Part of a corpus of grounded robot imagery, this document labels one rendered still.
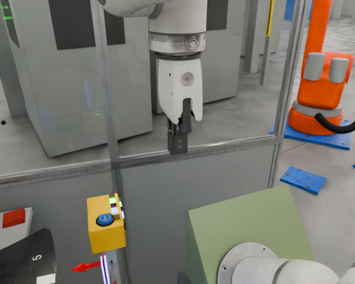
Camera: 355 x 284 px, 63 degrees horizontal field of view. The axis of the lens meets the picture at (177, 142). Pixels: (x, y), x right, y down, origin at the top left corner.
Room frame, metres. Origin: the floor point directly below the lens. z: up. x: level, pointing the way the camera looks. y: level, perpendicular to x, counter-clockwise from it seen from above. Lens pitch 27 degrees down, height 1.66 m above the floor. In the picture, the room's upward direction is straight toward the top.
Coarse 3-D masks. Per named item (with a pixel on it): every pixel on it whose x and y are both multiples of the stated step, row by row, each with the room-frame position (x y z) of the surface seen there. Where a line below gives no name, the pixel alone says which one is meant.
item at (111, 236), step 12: (96, 204) 0.72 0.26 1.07; (108, 204) 0.72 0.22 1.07; (96, 216) 0.67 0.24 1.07; (120, 216) 0.67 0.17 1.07; (96, 228) 0.62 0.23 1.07; (108, 228) 0.62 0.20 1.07; (120, 228) 0.63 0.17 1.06; (96, 240) 0.61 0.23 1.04; (108, 240) 0.62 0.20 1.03; (120, 240) 0.63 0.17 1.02; (96, 252) 0.61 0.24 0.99
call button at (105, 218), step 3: (99, 216) 0.66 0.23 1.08; (102, 216) 0.66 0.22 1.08; (105, 216) 0.66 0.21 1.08; (108, 216) 0.66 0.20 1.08; (111, 216) 0.66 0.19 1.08; (99, 219) 0.64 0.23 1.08; (102, 219) 0.64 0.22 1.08; (105, 219) 0.64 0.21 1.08; (108, 219) 0.64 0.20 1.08; (111, 219) 0.65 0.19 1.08; (99, 222) 0.64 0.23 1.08; (102, 222) 0.63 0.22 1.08; (105, 222) 0.63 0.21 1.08; (108, 222) 0.64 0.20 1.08
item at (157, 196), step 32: (192, 160) 1.22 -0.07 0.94; (224, 160) 1.27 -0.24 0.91; (256, 160) 1.33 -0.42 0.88; (0, 192) 0.97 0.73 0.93; (32, 192) 1.00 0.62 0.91; (64, 192) 1.04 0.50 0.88; (96, 192) 1.08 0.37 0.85; (128, 192) 1.12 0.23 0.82; (160, 192) 1.17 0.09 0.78; (192, 192) 1.22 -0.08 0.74; (224, 192) 1.27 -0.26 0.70; (32, 224) 0.99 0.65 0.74; (64, 224) 1.03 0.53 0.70; (128, 224) 1.12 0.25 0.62; (160, 224) 1.17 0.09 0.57; (64, 256) 1.02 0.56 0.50; (96, 256) 1.06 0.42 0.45; (160, 256) 1.16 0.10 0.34
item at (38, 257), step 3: (39, 252) 0.41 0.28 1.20; (42, 252) 0.41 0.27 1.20; (30, 255) 0.41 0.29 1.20; (33, 255) 0.41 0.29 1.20; (36, 255) 0.41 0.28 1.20; (39, 255) 0.41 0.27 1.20; (42, 255) 0.41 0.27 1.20; (30, 258) 0.40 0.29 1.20; (33, 258) 0.40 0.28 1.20; (36, 258) 0.40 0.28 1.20; (39, 258) 0.40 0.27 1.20; (42, 258) 0.40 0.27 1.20; (30, 261) 0.40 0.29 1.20; (33, 261) 0.40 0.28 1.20; (36, 261) 0.40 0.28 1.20
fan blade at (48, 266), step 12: (24, 240) 0.44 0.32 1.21; (36, 240) 0.44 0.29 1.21; (48, 240) 0.44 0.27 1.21; (0, 252) 0.42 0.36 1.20; (12, 252) 0.42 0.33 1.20; (24, 252) 0.42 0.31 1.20; (36, 252) 0.41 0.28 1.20; (48, 252) 0.42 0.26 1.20; (0, 264) 0.39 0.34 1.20; (12, 264) 0.39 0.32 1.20; (24, 264) 0.39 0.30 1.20; (36, 264) 0.39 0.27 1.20; (48, 264) 0.39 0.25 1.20; (0, 276) 0.37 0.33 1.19; (12, 276) 0.37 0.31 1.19; (24, 276) 0.37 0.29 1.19; (36, 276) 0.37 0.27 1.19
